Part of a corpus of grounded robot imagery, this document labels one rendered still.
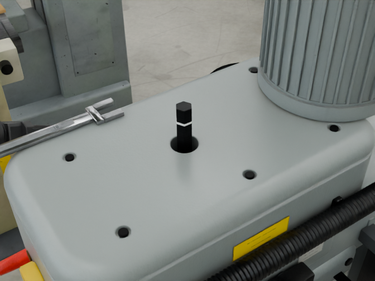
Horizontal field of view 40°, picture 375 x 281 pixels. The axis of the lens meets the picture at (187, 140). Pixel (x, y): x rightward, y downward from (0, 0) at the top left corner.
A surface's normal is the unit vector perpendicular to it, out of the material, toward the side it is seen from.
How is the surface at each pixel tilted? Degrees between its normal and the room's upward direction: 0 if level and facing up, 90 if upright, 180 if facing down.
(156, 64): 0
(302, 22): 90
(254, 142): 0
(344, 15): 90
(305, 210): 90
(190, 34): 0
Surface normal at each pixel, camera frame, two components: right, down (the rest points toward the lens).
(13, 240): -0.01, -0.76
